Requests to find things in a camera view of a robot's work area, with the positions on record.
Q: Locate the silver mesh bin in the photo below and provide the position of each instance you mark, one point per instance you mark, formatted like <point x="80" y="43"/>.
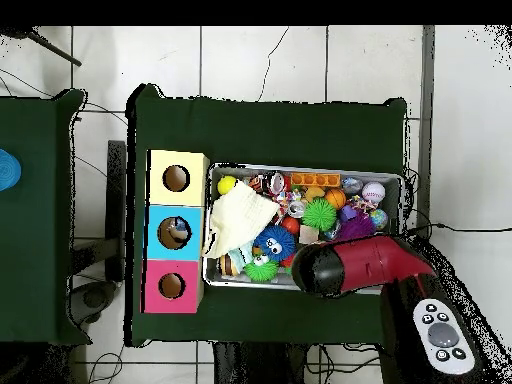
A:
<point x="394" y="192"/>

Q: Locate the cream knitted cloth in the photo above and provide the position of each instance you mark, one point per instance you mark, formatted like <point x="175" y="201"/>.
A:
<point x="240" y="220"/>

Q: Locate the white baseball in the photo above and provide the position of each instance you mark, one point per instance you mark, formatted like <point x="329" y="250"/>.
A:
<point x="373" y="192"/>

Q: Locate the yellow smooth ball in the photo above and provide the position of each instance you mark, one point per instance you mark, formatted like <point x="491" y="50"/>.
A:
<point x="226" y="184"/>

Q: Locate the purple spiky ball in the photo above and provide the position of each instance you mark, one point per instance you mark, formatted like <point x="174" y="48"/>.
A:
<point x="355" y="227"/>

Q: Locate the blue roll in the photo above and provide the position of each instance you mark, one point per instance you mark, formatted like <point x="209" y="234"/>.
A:
<point x="8" y="170"/>

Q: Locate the wooden box with three holes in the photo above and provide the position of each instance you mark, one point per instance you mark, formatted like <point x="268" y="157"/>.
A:
<point x="176" y="200"/>

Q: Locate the green covered side table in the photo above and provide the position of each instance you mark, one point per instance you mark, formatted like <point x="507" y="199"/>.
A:
<point x="36" y="240"/>

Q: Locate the black stand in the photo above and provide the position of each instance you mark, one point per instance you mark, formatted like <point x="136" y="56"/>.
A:
<point x="116" y="200"/>

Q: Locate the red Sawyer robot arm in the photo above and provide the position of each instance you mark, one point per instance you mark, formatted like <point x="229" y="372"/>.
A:
<point x="372" y="260"/>

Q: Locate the large blue spiky ball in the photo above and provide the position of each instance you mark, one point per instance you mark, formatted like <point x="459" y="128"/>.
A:
<point x="274" y="244"/>

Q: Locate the orange toy building brick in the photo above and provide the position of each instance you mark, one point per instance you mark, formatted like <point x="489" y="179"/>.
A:
<point x="315" y="180"/>

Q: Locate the dark green table cloth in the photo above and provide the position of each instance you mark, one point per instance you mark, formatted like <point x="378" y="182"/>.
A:
<point x="280" y="132"/>

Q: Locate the small orange basketball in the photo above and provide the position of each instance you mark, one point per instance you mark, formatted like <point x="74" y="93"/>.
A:
<point x="335" y="198"/>

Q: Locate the small green spiky ball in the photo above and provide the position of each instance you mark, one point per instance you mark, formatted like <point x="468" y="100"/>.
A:
<point x="318" y="214"/>

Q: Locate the small globe ball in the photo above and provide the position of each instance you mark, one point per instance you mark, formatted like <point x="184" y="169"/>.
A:
<point x="379" y="218"/>

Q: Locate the green spiky toy with eyes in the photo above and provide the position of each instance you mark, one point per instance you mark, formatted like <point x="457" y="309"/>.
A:
<point x="260" y="270"/>

